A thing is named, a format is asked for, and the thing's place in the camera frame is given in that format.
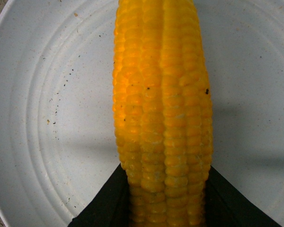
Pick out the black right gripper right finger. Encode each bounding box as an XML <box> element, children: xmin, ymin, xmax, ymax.
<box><xmin>205</xmin><ymin>167</ymin><xmax>280</xmax><ymax>227</ymax></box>

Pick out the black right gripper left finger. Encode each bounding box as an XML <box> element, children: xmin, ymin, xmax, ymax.
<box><xmin>68</xmin><ymin>165</ymin><xmax>129</xmax><ymax>227</ymax></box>

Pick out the yellow corn cob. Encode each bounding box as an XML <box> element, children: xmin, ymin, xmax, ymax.
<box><xmin>113</xmin><ymin>0</ymin><xmax>213</xmax><ymax>227</ymax></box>

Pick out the light blue plate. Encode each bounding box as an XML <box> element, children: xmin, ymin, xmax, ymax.
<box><xmin>0</xmin><ymin>0</ymin><xmax>284</xmax><ymax>227</ymax></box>

